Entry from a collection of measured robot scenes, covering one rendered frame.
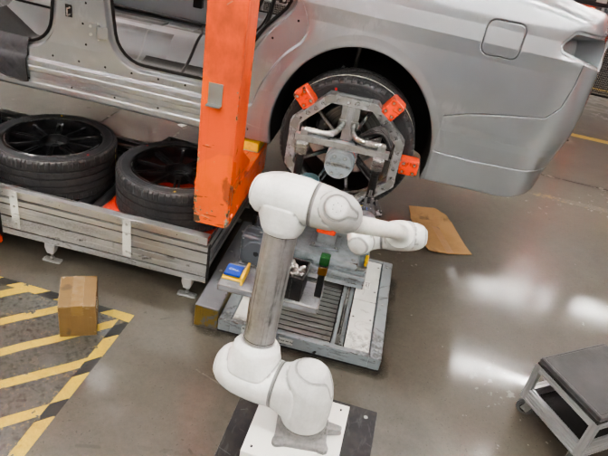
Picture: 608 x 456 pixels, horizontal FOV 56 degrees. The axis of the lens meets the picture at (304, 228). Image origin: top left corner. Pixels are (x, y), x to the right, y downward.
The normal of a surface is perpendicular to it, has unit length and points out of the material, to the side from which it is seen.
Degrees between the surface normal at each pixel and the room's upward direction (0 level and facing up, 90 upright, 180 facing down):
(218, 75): 90
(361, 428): 0
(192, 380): 0
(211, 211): 90
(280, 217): 85
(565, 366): 0
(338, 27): 90
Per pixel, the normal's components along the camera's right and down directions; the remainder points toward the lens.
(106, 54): -0.20, 0.51
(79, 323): 0.26, 0.55
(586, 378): 0.15, -0.84
